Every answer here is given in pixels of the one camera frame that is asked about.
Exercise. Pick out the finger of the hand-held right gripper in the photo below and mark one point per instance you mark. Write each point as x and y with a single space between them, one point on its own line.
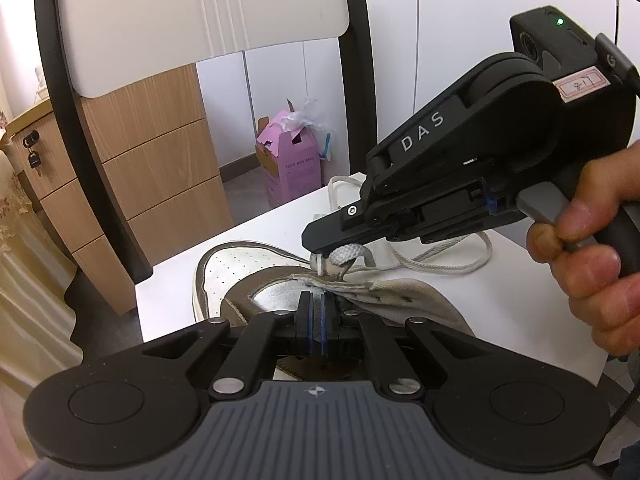
340 230

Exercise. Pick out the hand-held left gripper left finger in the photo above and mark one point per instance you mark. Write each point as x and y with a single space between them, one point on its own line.
310 327

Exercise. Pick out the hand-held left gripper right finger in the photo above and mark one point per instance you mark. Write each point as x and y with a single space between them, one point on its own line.
326 327

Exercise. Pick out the white and brown sneaker shoe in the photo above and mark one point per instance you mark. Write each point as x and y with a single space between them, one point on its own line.
230 275

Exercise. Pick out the white shoelace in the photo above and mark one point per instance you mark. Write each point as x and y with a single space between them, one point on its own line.
450 265

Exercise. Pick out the person's right hand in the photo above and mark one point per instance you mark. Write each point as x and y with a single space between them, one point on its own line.
595 285

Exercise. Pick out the pink cardboard box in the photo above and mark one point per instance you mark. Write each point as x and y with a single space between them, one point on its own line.
295 170

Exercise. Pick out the clear plastic bag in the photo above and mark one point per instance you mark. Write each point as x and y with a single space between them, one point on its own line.
305 120

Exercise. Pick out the wooden drawer cabinet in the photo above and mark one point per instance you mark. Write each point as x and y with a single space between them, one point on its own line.
150 160

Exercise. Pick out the black key bunch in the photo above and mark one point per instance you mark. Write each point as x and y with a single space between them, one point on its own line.
34 157

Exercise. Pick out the white chair with black frame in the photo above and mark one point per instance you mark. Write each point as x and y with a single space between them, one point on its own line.
200 5

